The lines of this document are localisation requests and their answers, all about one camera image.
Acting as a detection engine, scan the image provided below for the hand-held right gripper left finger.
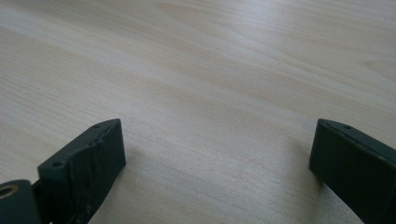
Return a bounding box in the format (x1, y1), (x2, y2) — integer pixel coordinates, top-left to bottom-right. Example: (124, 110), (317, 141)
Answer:
(36, 118), (127, 224)

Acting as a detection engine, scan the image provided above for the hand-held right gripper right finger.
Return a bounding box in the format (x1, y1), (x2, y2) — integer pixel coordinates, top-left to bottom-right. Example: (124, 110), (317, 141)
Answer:
(308, 118), (396, 224)

